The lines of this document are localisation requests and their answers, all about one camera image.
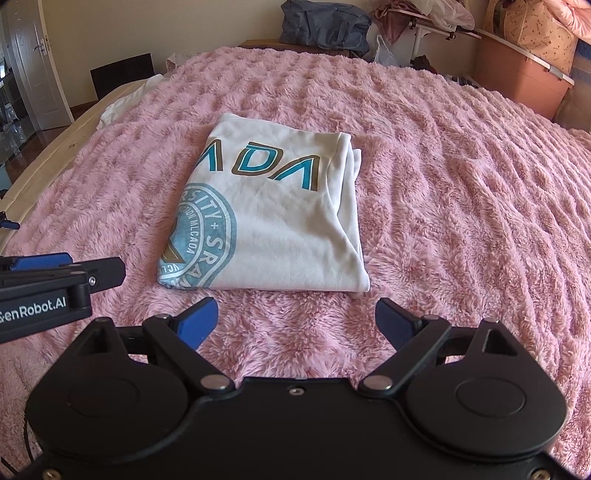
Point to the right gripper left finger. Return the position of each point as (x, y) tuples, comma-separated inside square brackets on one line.
[(173, 344)]

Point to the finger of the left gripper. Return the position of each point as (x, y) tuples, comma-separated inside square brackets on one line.
[(35, 262), (102, 274)]

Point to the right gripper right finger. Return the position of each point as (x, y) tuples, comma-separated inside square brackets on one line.
[(416, 340)]

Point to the white Nevada sweatshirt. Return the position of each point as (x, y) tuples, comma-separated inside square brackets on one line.
[(268, 207)]

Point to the clothes pile on table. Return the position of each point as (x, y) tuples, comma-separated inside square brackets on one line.
[(394, 17)]

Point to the pink fluffy blanket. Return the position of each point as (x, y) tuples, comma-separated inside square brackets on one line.
[(471, 206)]

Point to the white cloth at bed edge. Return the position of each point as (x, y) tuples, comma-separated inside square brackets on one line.
[(117, 109)]

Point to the black chair back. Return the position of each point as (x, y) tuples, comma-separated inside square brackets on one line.
[(108, 77)]

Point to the white door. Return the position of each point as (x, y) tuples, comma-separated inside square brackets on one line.
[(36, 71)]

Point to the white plastic bag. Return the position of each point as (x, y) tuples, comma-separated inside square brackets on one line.
[(384, 55)]

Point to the brown plastic storage box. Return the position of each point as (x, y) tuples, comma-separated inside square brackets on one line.
[(501, 69)]

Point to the folding metal table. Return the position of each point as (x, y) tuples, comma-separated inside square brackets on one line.
[(422, 26)]

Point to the dark blue bag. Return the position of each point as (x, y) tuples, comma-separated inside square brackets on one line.
[(326, 25)]

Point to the patterned beige storage bag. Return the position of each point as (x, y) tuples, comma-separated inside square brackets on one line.
[(531, 26)]

